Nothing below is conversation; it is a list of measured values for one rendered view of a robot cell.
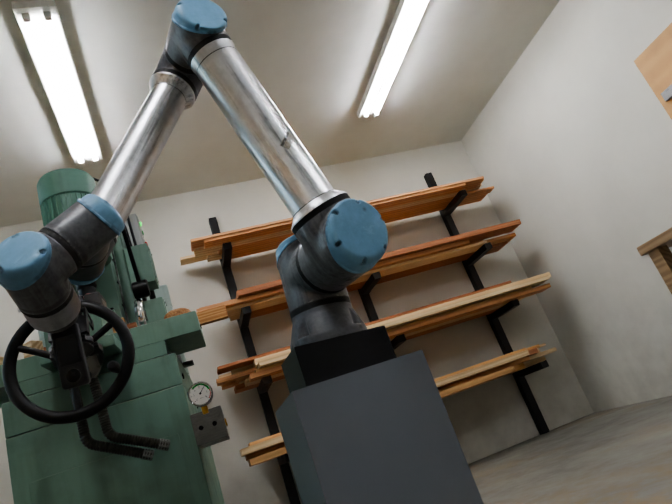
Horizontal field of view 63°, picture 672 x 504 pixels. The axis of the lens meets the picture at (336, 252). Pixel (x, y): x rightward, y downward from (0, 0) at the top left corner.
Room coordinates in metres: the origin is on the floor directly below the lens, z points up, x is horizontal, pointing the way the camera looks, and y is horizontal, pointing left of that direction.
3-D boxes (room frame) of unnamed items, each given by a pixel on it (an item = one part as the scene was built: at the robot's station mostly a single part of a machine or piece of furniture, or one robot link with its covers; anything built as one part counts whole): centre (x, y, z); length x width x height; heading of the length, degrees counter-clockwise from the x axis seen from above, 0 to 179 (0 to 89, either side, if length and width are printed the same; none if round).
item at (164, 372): (1.66, 0.80, 0.76); 0.57 x 0.45 x 0.09; 15
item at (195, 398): (1.41, 0.46, 0.65); 0.06 x 0.04 x 0.08; 105
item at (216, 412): (1.48, 0.47, 0.58); 0.12 x 0.08 x 0.08; 15
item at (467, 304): (4.07, -0.21, 1.20); 2.71 x 0.56 x 2.40; 110
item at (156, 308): (1.76, 0.66, 1.02); 0.09 x 0.07 x 0.12; 105
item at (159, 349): (1.49, 0.75, 0.82); 0.40 x 0.21 x 0.04; 105
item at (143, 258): (1.79, 0.67, 1.22); 0.09 x 0.08 x 0.15; 15
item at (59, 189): (1.54, 0.76, 1.35); 0.18 x 0.18 x 0.31
